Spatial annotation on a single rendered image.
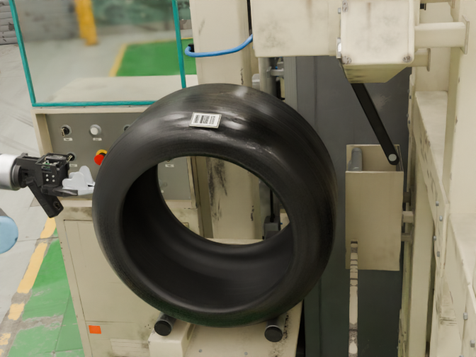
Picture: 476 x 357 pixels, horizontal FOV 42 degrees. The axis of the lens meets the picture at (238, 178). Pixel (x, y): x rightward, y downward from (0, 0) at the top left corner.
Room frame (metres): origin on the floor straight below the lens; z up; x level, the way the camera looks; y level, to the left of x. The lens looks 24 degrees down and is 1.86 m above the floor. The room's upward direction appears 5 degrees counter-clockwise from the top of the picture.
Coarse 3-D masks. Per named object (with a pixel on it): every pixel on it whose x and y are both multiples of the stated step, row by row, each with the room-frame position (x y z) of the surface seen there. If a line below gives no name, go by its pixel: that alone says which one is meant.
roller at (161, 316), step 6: (162, 312) 1.29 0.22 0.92; (162, 318) 1.27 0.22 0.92; (168, 318) 1.27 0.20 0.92; (174, 318) 1.29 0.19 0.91; (156, 324) 1.26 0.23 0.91; (162, 324) 1.25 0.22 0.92; (168, 324) 1.25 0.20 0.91; (156, 330) 1.26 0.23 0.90; (162, 330) 1.25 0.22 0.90; (168, 330) 1.25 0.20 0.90
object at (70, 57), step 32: (32, 0) 2.03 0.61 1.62; (64, 0) 2.01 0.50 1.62; (96, 0) 1.99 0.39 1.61; (128, 0) 1.97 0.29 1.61; (160, 0) 1.95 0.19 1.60; (32, 32) 2.04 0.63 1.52; (64, 32) 2.01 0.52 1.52; (96, 32) 1.99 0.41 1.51; (128, 32) 1.97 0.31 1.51; (160, 32) 1.95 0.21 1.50; (32, 64) 2.04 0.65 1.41; (64, 64) 2.02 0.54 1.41; (96, 64) 2.00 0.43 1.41; (128, 64) 1.97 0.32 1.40; (160, 64) 1.95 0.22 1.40; (32, 96) 2.04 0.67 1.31; (64, 96) 2.02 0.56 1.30; (96, 96) 2.00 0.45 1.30; (128, 96) 1.98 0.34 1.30; (160, 96) 1.95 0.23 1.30
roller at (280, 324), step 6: (276, 318) 1.23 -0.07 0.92; (282, 318) 1.24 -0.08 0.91; (270, 324) 1.21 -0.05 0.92; (276, 324) 1.21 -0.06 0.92; (282, 324) 1.22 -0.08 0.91; (270, 330) 1.20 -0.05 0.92; (276, 330) 1.19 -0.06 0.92; (282, 330) 1.20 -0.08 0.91; (270, 336) 1.20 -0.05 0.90; (276, 336) 1.19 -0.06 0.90; (282, 336) 1.19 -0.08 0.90
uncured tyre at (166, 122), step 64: (128, 128) 1.31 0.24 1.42; (192, 128) 1.22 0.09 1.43; (256, 128) 1.21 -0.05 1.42; (128, 192) 1.50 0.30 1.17; (320, 192) 1.19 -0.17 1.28; (128, 256) 1.25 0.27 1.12; (192, 256) 1.49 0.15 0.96; (256, 256) 1.46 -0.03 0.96; (320, 256) 1.17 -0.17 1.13; (192, 320) 1.22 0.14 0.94; (256, 320) 1.19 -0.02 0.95
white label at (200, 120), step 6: (198, 114) 1.24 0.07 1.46; (204, 114) 1.23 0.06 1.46; (210, 114) 1.23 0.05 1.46; (216, 114) 1.23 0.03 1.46; (192, 120) 1.22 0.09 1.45; (198, 120) 1.22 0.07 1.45; (204, 120) 1.22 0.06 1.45; (210, 120) 1.21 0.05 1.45; (216, 120) 1.21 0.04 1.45; (198, 126) 1.20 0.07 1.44; (204, 126) 1.20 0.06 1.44; (210, 126) 1.20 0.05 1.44; (216, 126) 1.20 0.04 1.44
